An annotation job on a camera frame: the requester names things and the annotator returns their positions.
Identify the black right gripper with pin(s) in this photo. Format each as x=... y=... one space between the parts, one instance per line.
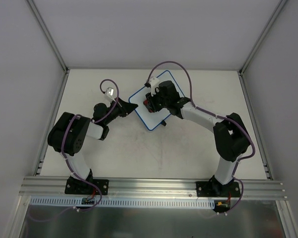
x=153 y=102

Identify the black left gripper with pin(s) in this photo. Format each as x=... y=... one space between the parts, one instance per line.
x=122 y=109

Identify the red bone-shaped eraser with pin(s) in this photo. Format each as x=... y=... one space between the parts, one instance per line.
x=148 y=106

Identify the blue framed whiteboard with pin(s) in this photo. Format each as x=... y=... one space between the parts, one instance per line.
x=153 y=120

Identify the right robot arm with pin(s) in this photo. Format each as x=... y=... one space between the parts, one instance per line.
x=232 y=140

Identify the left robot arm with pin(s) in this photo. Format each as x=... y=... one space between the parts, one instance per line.
x=68 y=134

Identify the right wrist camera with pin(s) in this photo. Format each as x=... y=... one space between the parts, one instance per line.
x=152 y=83

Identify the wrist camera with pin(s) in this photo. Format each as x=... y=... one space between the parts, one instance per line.
x=109 y=94
x=152 y=83

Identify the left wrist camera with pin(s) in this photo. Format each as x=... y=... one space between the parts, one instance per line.
x=109 y=94

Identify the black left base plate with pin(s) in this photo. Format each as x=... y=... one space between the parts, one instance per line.
x=77 y=187

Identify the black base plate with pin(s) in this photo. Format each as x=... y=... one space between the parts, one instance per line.
x=77 y=187
x=213 y=188

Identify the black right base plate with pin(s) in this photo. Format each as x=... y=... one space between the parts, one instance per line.
x=213 y=188

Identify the aluminium mounting rail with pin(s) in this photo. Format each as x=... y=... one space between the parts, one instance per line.
x=153 y=188

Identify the left aluminium frame post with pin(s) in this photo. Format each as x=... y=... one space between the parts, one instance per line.
x=47 y=34

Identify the aluminium frame post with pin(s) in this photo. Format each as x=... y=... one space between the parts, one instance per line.
x=47 y=34
x=265 y=31

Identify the white slotted cable duct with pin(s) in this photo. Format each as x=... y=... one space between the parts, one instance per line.
x=124 y=202

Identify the right aluminium frame post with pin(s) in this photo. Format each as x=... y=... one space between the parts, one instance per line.
x=265 y=31

